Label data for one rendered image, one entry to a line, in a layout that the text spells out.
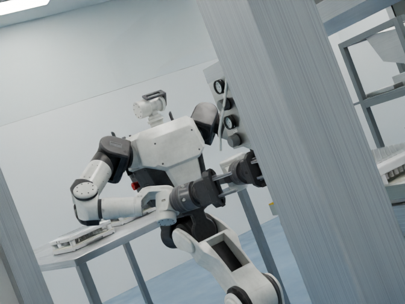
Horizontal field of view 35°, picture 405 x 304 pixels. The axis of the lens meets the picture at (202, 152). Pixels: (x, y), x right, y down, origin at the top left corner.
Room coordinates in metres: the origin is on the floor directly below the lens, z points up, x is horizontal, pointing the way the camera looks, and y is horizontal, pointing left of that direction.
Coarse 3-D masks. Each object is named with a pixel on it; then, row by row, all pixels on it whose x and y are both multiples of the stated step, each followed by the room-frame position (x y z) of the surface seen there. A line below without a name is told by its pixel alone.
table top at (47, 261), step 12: (144, 216) 3.49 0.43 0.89; (120, 228) 3.33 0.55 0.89; (132, 228) 3.09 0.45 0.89; (144, 228) 2.98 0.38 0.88; (156, 228) 3.02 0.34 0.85; (108, 240) 2.96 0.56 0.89; (120, 240) 2.89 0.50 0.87; (36, 252) 3.86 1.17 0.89; (48, 252) 3.54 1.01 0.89; (72, 252) 3.04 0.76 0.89; (84, 252) 2.84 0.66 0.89; (96, 252) 2.81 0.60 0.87; (48, 264) 2.96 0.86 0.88; (60, 264) 2.86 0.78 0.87; (72, 264) 2.76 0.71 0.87
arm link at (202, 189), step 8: (208, 176) 1.95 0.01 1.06; (184, 184) 2.01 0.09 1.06; (192, 184) 2.01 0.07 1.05; (200, 184) 1.97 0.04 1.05; (208, 184) 1.95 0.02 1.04; (216, 184) 1.98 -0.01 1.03; (184, 192) 1.98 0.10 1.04; (192, 192) 1.98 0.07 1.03; (200, 192) 1.97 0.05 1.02; (208, 192) 1.96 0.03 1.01; (216, 192) 1.96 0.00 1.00; (184, 200) 1.98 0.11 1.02; (192, 200) 1.98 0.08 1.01; (200, 200) 1.98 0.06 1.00; (208, 200) 1.97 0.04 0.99; (216, 200) 1.95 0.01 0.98; (224, 200) 1.99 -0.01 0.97; (184, 208) 2.00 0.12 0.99; (192, 208) 1.99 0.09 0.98
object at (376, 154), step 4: (400, 144) 1.54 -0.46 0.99; (404, 144) 1.51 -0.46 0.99; (384, 148) 1.58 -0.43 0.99; (388, 148) 1.55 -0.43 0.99; (392, 148) 1.52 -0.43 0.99; (396, 148) 1.50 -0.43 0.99; (372, 152) 1.59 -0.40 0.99; (376, 152) 1.57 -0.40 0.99; (380, 152) 1.54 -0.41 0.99; (384, 152) 1.52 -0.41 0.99; (388, 152) 1.49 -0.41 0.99; (376, 156) 1.49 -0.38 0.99; (380, 156) 1.46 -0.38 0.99
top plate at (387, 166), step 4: (404, 152) 1.46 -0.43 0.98; (396, 156) 1.44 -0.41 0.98; (400, 156) 1.42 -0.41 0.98; (404, 156) 1.42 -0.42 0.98; (388, 160) 1.42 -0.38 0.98; (392, 160) 1.40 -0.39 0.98; (396, 160) 1.41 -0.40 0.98; (400, 160) 1.41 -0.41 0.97; (404, 160) 1.42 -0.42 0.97; (380, 164) 1.41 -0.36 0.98; (384, 164) 1.39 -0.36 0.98; (388, 164) 1.39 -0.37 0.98; (392, 164) 1.40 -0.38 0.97; (396, 164) 1.40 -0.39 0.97; (400, 164) 1.41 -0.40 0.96; (380, 168) 1.38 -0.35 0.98; (384, 168) 1.39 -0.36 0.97; (388, 168) 1.39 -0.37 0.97; (392, 168) 1.40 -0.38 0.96; (380, 172) 1.38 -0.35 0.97; (384, 172) 1.38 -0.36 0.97; (388, 172) 1.39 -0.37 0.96
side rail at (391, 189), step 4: (388, 184) 1.35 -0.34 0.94; (392, 184) 1.33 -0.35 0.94; (396, 184) 1.31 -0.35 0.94; (400, 184) 1.30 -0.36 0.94; (404, 184) 1.29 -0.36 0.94; (388, 188) 1.33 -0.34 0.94; (392, 188) 1.32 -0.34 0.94; (396, 188) 1.31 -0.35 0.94; (400, 188) 1.30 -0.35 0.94; (404, 188) 1.29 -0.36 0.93; (388, 192) 1.33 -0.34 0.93; (392, 192) 1.32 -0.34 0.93; (396, 192) 1.32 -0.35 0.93; (400, 192) 1.31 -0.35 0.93; (404, 192) 1.30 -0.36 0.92; (392, 196) 1.33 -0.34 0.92; (396, 196) 1.32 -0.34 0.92; (400, 196) 1.31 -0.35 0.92; (404, 196) 1.30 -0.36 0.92; (272, 204) 1.70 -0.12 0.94; (272, 208) 1.70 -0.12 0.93; (272, 212) 1.71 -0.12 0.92; (276, 212) 1.70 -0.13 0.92
